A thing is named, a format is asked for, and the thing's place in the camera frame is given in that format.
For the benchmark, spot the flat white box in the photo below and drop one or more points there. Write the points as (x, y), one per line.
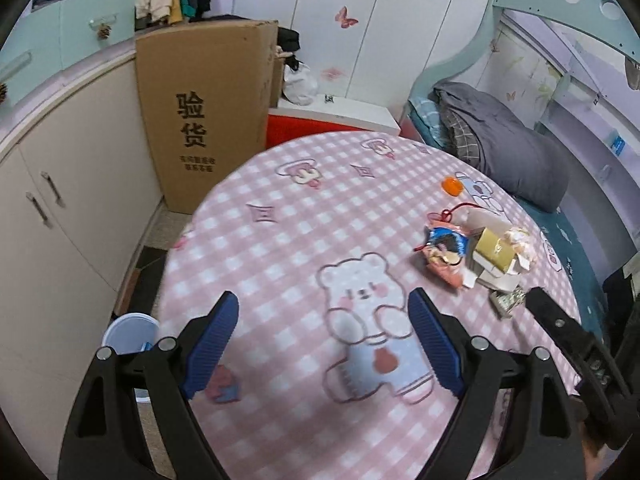
(500, 280)

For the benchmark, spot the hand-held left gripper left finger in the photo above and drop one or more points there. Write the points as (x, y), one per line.
(210, 345)

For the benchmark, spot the gold paper box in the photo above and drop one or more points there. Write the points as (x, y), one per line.
(495, 250)

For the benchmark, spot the white plastic bucket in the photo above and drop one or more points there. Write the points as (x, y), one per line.
(127, 332)

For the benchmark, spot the mint green drawer unit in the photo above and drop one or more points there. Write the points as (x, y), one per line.
(65, 30)

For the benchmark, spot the teal bedsheet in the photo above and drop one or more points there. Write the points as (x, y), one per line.
(565, 260)

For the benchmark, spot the tall brown cardboard box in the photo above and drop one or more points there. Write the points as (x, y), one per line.
(200, 110)

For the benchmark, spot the printed grey wrapper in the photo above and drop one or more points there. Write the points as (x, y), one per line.
(507, 302)

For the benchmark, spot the mint green bed frame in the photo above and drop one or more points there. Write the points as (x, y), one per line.
(550, 5)

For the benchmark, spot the black item on nightstand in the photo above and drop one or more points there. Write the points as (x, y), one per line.
(289, 45)

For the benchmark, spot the red and white box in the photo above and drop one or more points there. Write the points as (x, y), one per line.
(350, 112)

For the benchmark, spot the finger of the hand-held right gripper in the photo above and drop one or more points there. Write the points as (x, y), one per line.
(560, 325)

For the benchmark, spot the grey quilt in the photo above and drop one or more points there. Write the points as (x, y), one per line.
(510, 145)

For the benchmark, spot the white cabinet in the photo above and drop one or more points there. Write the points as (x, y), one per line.
(75, 210)

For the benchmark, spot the white plastic bag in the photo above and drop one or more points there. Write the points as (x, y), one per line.
(300, 85)

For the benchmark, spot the pink checked blanket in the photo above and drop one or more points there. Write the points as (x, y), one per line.
(310, 240)

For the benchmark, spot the faded pink sticker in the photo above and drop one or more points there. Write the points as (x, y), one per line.
(332, 73)

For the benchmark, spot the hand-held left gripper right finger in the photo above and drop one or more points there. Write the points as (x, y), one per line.
(435, 345)

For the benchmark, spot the blue checked pillow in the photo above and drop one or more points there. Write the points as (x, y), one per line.
(427, 120)

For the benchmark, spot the lavender bedside shelf unit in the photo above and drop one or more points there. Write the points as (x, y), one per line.
(575, 110)

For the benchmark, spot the red storage box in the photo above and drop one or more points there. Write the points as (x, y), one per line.
(295, 130)

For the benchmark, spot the pinecone drawer knob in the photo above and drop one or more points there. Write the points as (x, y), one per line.
(3, 92)
(104, 32)

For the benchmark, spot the orange round lid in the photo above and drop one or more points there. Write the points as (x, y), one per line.
(452, 185)

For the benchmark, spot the colourful cartoon snack packet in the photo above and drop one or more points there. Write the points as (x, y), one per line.
(445, 255)

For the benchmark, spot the pink butterfly sticker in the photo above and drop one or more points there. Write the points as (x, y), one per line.
(346, 17)

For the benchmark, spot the crumpled white tissue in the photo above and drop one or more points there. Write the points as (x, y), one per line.
(522, 242)

